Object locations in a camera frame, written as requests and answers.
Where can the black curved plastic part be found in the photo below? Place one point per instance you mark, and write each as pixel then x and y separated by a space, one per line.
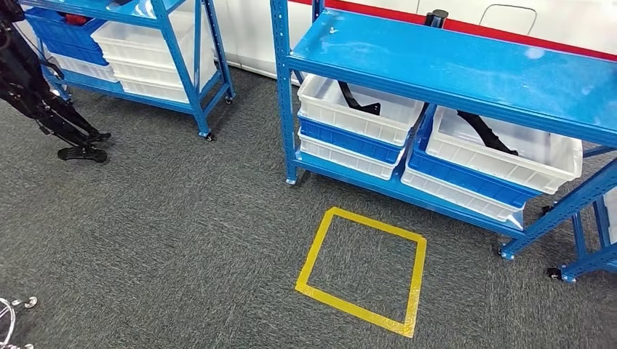
pixel 487 135
pixel 352 102

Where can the blue metal shelf rack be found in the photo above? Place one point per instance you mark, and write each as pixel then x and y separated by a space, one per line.
pixel 178 62
pixel 588 265
pixel 434 62

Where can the black plastic panel part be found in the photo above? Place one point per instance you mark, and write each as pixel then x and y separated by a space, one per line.
pixel 120 2

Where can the yellow floor tape square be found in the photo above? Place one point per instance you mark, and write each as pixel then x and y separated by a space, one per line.
pixel 359 310

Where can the white car with red stripe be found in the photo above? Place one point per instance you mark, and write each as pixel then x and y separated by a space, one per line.
pixel 250 29

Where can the red object in bin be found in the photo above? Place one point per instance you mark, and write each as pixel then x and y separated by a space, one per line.
pixel 77 19

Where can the black stand legs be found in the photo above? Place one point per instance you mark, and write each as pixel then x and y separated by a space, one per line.
pixel 29 96

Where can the stool with chrome base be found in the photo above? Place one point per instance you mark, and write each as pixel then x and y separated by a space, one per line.
pixel 7 318

